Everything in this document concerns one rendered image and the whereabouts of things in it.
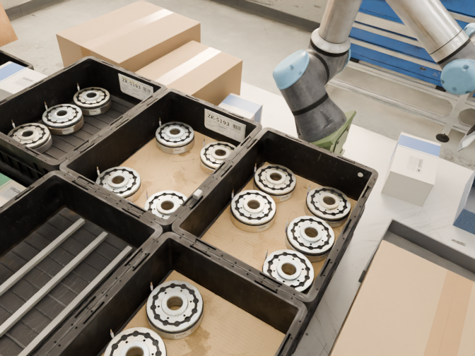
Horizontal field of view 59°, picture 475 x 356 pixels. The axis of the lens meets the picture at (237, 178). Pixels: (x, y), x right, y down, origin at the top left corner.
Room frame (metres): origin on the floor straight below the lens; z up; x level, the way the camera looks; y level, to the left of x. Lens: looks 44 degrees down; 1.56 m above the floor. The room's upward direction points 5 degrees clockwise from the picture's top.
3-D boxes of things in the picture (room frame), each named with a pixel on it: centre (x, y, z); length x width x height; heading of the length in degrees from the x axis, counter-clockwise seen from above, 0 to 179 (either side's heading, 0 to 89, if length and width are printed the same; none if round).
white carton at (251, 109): (1.09, 0.03, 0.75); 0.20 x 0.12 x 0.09; 157
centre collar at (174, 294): (0.38, 0.09, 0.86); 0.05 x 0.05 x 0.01
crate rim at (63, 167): (0.75, 0.17, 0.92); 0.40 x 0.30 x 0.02; 153
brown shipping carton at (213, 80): (1.24, 0.19, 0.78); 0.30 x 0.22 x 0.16; 149
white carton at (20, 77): (1.04, 0.66, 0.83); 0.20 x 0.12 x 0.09; 66
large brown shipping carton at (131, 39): (1.40, 0.42, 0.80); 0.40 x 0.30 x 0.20; 148
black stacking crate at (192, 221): (0.61, -0.10, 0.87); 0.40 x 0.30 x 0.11; 153
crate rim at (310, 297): (0.61, -0.10, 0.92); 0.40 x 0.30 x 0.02; 153
